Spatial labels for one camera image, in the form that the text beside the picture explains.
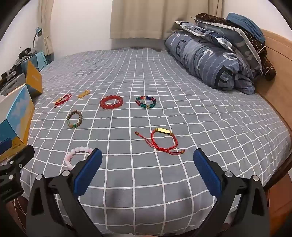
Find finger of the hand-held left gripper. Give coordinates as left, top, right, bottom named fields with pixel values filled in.
left=0, top=138, right=12, bottom=158
left=0, top=145, right=35, bottom=183

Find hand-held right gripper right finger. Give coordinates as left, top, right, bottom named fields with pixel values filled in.
left=193, top=148, right=271, bottom=237

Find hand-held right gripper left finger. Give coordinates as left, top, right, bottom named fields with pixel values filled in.
left=26, top=148, right=103, bottom=237

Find white and blue cardboard box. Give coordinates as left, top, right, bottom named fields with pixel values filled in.
left=0, top=60, right=44, bottom=163

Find brown wooden bead bracelet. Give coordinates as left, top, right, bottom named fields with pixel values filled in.
left=66, top=110, right=83, bottom=129

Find red string bracelet gold tube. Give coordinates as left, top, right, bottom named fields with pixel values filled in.
left=135, top=128, right=186, bottom=156

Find thin red string bracelet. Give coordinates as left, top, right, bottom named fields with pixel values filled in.
left=54, top=93, right=72, bottom=108

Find red bead bracelet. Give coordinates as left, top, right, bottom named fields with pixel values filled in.
left=100, top=94, right=124, bottom=110

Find multicolour glass bead bracelet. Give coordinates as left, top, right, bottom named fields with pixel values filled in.
left=135, top=96, right=157, bottom=109

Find grey suitcase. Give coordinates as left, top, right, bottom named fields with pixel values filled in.
left=0, top=73, right=27, bottom=96

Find grey checked bed sheet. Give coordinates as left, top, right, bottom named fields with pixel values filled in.
left=19, top=47, right=291, bottom=237

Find pile of dark items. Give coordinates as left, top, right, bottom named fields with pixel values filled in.
left=0, top=65, right=23, bottom=80

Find teal suitcase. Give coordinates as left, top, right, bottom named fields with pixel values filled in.
left=22, top=51, right=47, bottom=73

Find dark bag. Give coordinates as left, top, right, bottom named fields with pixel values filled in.
left=18, top=47, right=37, bottom=60

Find beige tied curtain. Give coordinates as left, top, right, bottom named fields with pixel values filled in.
left=38, top=0, right=55, bottom=62

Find blue-grey lettered pillow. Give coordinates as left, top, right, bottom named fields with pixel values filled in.
left=164, top=31, right=255, bottom=95

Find blue desk lamp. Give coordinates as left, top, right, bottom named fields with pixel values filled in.
left=32, top=27, right=44, bottom=49

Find brown patterned blanket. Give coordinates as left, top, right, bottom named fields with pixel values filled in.
left=195, top=13, right=277, bottom=81

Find grey patterned pillow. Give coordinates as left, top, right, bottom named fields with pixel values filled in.
left=194, top=18, right=263, bottom=74

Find blue patterned pillow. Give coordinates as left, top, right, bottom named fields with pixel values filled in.
left=174, top=21, right=232, bottom=49

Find blue folded cloth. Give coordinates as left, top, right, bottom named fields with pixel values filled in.
left=226, top=12, right=266, bottom=43

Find beige window curtain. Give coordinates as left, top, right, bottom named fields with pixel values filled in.
left=109, top=0, right=223, bottom=40

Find pink bead bracelet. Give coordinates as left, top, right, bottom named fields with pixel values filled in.
left=63, top=146, right=94, bottom=171

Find wooden bed frame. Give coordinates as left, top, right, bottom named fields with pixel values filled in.
left=254, top=28, right=292, bottom=230

